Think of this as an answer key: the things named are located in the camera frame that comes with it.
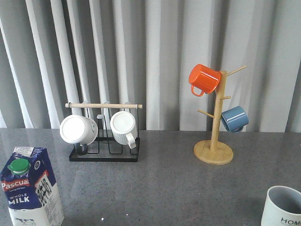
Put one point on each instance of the white ribbed mug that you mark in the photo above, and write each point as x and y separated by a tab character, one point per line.
124	129

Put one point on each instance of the blue enamel mug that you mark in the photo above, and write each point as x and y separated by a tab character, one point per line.
234	119

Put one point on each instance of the wooden mug tree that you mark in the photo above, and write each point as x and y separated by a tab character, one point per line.
212	151

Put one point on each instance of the cream HOME mug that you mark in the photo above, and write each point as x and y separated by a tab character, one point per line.
282	207

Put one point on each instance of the orange enamel mug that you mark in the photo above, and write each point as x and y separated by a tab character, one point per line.
203	80

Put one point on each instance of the black wire mug rack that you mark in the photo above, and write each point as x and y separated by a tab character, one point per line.
105	147

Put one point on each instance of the Pascual whole milk carton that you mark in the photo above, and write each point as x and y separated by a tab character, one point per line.
30	186

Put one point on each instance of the white smiley mug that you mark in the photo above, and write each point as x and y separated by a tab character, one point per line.
80	131

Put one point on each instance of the grey curtain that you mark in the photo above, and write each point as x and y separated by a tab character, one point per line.
141	51

